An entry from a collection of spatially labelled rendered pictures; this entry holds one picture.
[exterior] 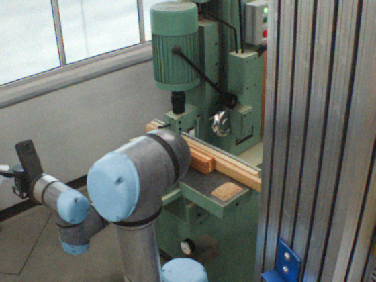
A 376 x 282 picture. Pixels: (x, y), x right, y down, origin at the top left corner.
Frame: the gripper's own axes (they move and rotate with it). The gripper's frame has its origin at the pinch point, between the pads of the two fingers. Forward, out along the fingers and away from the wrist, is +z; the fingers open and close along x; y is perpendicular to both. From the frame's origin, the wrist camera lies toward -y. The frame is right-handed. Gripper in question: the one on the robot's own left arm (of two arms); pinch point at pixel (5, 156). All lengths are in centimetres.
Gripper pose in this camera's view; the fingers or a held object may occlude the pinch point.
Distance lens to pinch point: 139.0
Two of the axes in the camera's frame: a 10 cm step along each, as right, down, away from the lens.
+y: -0.5, 9.1, 4.0
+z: -7.6, -2.9, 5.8
